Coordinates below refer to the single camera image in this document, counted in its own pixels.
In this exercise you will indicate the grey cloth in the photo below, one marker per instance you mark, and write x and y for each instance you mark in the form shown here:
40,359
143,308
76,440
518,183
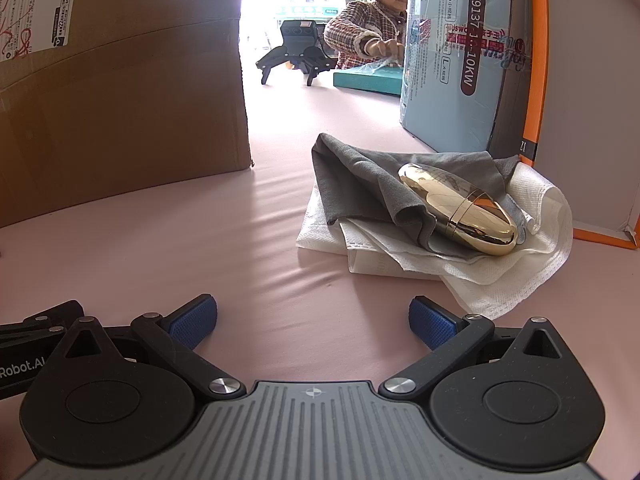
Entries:
360,180

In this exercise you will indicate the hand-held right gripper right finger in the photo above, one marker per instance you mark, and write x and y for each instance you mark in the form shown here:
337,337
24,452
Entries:
432,321

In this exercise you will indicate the light blue printed box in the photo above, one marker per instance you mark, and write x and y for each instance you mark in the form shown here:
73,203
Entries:
450,70

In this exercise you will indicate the large brown cardboard box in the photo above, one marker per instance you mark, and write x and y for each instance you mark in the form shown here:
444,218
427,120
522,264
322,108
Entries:
125,90

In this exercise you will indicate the orange box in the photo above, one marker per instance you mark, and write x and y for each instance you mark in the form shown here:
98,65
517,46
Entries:
585,110

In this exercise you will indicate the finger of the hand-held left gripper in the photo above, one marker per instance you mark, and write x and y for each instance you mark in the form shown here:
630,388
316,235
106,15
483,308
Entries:
47,316

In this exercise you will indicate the gold oval case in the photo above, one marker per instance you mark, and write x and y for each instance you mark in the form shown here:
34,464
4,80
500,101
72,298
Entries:
465,210

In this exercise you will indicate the teal flat box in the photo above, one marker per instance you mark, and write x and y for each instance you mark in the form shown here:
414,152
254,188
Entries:
365,82

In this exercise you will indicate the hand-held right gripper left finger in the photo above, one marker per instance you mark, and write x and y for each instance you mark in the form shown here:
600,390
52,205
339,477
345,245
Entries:
192,317

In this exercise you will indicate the white nonwoven dust bag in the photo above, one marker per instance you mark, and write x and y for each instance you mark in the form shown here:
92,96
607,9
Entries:
500,280

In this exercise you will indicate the clear plastic wrap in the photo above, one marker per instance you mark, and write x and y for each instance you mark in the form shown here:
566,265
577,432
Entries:
382,65

